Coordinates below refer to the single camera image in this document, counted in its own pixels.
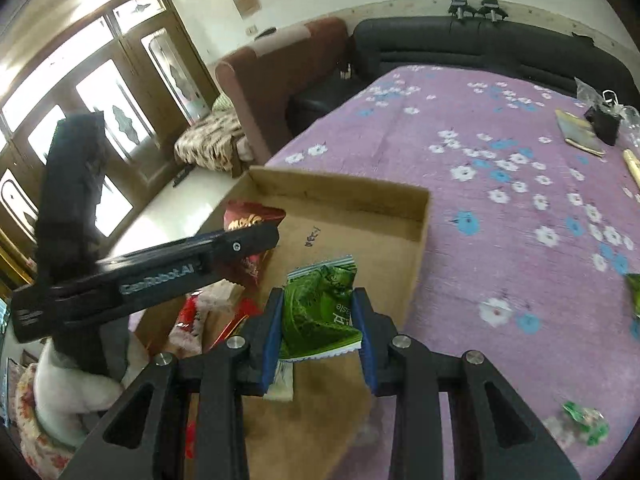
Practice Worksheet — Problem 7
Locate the beige wafer cracker pack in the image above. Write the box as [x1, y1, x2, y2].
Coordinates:
[195, 280, 245, 313]

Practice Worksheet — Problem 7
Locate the dark green snack bag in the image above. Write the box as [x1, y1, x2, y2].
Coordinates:
[280, 255, 362, 363]

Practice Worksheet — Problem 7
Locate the red foil snack bag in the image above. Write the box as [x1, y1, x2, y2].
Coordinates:
[221, 199, 288, 288]

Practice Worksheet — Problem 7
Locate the red black-label snack bar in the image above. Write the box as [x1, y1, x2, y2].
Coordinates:
[210, 298, 262, 348]

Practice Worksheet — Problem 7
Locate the white gloved left hand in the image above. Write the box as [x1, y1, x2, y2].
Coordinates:
[34, 318, 149, 450]

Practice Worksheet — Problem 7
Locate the white red small sachet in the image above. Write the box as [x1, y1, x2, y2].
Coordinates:
[168, 296, 208, 356]

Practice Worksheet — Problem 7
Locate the small red snack packet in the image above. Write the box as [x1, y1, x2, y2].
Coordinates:
[184, 422, 196, 460]

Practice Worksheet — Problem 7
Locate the green white candy pack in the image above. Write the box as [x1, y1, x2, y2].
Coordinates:
[562, 401, 610, 446]

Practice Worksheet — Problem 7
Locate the brown cardboard box tray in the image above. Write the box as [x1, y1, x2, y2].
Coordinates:
[134, 164, 433, 480]

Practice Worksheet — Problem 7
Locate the purple floral tablecloth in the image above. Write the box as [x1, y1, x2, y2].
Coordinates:
[272, 65, 639, 479]

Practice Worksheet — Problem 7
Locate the wooden glass door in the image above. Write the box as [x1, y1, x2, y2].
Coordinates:
[1, 0, 219, 273]

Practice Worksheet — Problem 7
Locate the green snack bag upper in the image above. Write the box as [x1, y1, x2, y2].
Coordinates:
[625, 273, 640, 318]

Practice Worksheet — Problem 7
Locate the brown armchair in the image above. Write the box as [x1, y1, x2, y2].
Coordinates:
[212, 18, 348, 165]

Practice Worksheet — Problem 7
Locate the cream tube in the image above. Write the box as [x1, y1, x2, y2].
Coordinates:
[623, 148, 640, 188]

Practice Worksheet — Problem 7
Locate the green booklet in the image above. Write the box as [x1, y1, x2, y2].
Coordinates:
[555, 110, 605, 157]

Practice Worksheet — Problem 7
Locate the black small container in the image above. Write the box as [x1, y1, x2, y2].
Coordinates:
[585, 90, 620, 146]

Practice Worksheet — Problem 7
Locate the black sofa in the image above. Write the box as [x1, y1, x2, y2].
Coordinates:
[285, 16, 639, 136]

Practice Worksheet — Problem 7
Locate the black clip left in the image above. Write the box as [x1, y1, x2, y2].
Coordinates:
[448, 0, 476, 21]

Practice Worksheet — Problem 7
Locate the black clip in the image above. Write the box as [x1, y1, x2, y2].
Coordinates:
[477, 0, 509, 23]
[448, 0, 476, 21]

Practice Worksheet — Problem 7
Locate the black clip right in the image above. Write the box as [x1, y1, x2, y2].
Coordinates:
[477, 0, 509, 23]

